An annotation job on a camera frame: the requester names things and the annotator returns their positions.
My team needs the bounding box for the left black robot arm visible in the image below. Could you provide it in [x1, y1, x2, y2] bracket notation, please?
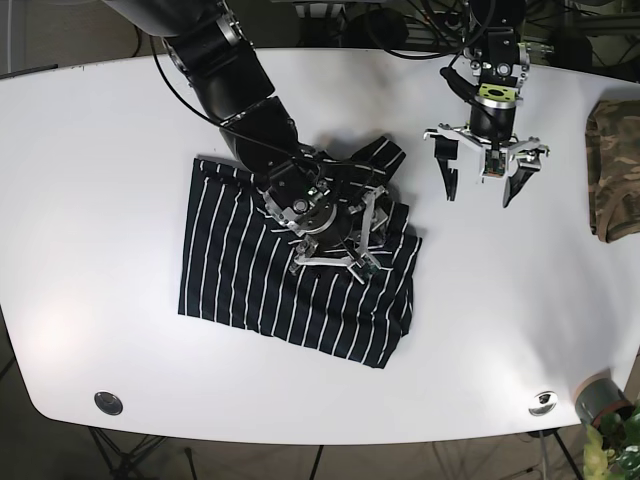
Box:
[421, 1, 549, 207]

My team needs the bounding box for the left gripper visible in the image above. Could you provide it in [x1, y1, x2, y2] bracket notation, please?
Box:
[424, 85, 549, 208]

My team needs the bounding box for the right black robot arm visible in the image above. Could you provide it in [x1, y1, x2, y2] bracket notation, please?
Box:
[108, 1, 388, 284]

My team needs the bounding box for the black white striped T-shirt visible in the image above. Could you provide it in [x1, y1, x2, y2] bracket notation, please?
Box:
[178, 159, 422, 369]

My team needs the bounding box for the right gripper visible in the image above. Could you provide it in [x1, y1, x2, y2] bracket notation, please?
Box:
[256, 160, 396, 284]

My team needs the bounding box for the metal table grommet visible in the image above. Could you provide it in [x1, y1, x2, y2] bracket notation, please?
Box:
[528, 391, 558, 417]
[94, 391, 124, 416]

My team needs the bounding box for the camouflage T-shirt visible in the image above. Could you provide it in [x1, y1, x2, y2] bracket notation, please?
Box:
[585, 100, 639, 243]

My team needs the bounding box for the left metal table grommet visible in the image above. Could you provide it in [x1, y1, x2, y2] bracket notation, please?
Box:
[94, 391, 124, 416]

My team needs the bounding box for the green plant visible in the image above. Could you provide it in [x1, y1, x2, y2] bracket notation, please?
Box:
[583, 405, 639, 480]

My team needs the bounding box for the grey plant pot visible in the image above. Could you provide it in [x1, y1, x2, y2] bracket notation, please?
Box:
[573, 370, 634, 428]

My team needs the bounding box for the right metal table grommet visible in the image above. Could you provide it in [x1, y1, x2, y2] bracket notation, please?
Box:
[528, 391, 558, 417]

